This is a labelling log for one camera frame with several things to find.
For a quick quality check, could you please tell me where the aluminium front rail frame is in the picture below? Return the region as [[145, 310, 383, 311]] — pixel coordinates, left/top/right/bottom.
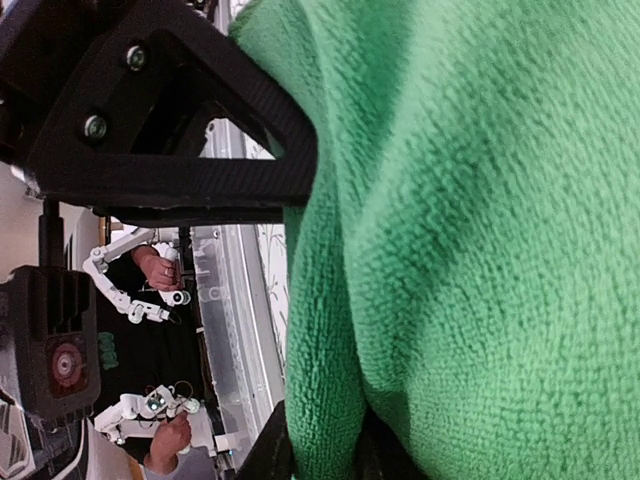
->
[[189, 0, 289, 471]]

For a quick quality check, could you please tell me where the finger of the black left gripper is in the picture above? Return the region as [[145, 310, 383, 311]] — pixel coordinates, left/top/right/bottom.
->
[[92, 205, 284, 225]]

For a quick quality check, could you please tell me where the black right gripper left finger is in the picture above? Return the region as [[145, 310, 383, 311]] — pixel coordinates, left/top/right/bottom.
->
[[235, 401, 295, 480]]

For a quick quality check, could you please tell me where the person in black shirt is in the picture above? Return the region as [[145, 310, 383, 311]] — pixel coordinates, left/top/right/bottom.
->
[[94, 245, 215, 479]]

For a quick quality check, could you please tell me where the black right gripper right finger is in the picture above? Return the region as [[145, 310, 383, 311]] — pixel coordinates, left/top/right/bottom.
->
[[357, 412, 425, 480]]

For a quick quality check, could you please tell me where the green microfibre towel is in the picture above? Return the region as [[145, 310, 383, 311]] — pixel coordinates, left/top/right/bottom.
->
[[230, 1, 639, 479]]

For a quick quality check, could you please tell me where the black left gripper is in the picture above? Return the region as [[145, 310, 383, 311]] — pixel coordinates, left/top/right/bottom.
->
[[1, 1, 317, 206]]

